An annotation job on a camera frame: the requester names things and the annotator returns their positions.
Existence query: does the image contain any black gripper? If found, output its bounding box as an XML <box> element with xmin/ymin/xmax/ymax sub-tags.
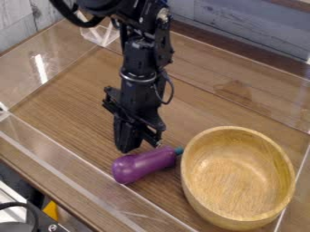
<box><xmin>100</xmin><ymin>71</ymin><xmax>174</xmax><ymax>154</ymax></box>

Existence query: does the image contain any purple toy eggplant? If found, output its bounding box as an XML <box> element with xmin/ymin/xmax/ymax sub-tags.
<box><xmin>110</xmin><ymin>146</ymin><xmax>184</xmax><ymax>184</ymax></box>

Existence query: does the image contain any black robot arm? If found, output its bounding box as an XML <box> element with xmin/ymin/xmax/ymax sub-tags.
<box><xmin>47</xmin><ymin>0</ymin><xmax>174</xmax><ymax>153</ymax></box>

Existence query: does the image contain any brown wooden bowl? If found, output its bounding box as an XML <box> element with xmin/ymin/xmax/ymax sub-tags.
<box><xmin>180</xmin><ymin>126</ymin><xmax>295</xmax><ymax>231</ymax></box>

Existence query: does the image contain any clear acrylic tray wall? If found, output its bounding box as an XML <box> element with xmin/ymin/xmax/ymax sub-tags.
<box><xmin>0</xmin><ymin>22</ymin><xmax>310</xmax><ymax>232</ymax></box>

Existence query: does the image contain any clear acrylic corner bracket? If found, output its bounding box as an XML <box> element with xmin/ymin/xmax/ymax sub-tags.
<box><xmin>80</xmin><ymin>24</ymin><xmax>120</xmax><ymax>47</ymax></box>

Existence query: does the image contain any black cable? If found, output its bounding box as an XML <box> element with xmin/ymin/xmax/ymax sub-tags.
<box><xmin>0</xmin><ymin>201</ymin><xmax>41</xmax><ymax>232</ymax></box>

